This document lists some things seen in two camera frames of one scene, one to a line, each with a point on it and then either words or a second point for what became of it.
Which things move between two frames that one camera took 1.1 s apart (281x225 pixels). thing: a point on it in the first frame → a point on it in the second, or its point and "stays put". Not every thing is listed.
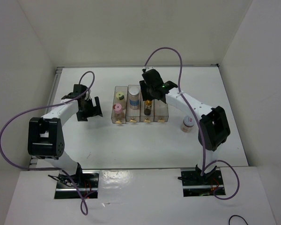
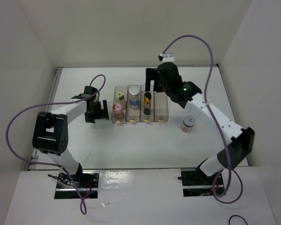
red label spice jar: (188, 123) stays put
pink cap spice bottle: (119, 114) stays put
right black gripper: (145, 96) → (152, 74)
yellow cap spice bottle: (121, 96) stays put
